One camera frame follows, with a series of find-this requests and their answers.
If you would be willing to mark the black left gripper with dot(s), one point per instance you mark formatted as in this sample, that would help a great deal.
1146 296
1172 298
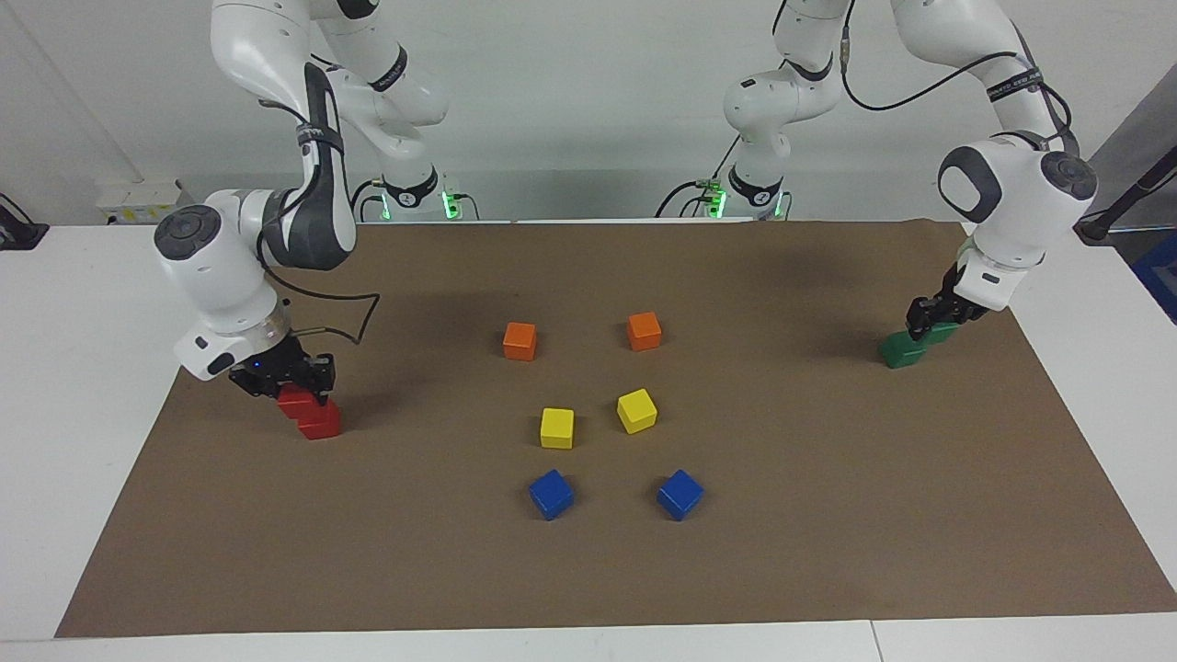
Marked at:
952 308

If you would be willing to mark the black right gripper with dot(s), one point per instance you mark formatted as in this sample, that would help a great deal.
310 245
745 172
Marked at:
285 366

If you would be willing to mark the green wooden cube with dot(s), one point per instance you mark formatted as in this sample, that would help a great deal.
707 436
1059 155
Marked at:
940 336
899 352

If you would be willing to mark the red wooden cube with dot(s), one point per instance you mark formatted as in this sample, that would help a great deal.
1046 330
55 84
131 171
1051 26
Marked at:
294 402
322 425

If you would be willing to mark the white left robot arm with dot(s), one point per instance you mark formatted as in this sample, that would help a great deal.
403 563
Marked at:
1011 193

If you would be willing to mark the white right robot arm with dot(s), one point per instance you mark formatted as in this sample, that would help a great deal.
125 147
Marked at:
216 267

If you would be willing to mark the brown table mat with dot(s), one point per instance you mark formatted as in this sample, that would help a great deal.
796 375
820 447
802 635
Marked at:
828 515

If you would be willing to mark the black tripod stand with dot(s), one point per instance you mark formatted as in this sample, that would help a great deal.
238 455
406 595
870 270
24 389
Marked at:
1126 198

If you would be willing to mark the blue crate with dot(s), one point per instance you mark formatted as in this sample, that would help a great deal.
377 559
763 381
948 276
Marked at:
1160 276

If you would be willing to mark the orange wooden cube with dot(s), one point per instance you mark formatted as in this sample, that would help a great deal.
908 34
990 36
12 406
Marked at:
519 341
645 331

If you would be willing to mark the yellow wooden cube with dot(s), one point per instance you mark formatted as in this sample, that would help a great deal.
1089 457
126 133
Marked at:
557 428
637 411

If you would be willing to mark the blue wooden cube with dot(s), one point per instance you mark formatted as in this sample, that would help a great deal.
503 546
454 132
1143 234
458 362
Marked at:
680 495
552 495

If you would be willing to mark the black clamp foot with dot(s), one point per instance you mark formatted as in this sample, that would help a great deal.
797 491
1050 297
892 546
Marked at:
18 230

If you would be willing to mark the white wall power strip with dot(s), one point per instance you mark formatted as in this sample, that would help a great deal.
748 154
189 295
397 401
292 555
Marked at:
138 202

